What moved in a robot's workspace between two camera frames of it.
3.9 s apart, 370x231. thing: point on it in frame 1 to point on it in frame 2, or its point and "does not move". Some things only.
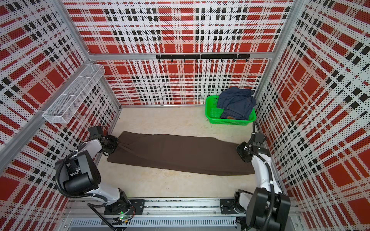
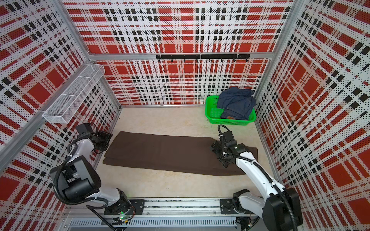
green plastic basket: (213, 113) does not move
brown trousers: (180, 153) does not move
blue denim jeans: (239, 103) does not move
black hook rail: (203, 56) does not move
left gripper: (114, 139) to (107, 135)
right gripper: (239, 148) to (224, 162)
